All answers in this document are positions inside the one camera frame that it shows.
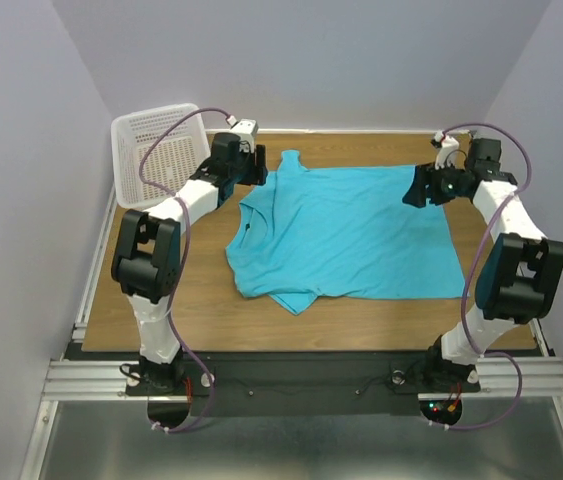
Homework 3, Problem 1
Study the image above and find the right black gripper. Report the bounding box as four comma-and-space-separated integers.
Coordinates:
401, 159, 467, 209

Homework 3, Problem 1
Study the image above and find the turquoise t-shirt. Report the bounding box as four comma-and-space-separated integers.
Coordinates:
226, 150, 464, 315

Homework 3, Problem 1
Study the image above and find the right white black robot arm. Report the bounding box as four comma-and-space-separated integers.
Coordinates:
402, 131, 563, 390

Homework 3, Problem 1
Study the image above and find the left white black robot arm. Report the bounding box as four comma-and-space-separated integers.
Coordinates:
111, 127, 267, 394

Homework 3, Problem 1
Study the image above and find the white perforated plastic basket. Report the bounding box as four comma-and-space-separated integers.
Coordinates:
110, 103, 210, 210

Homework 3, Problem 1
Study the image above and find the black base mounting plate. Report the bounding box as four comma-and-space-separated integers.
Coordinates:
120, 350, 480, 421

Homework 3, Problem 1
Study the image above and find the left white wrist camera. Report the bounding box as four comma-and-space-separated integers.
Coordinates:
230, 119, 259, 150

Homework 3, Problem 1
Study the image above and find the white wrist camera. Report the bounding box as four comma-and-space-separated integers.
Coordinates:
431, 130, 460, 170
230, 119, 259, 150

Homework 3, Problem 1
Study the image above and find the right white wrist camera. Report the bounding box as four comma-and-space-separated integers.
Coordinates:
431, 130, 460, 170

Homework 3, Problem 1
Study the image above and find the aluminium extrusion frame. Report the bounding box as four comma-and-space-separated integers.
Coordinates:
23, 204, 563, 479

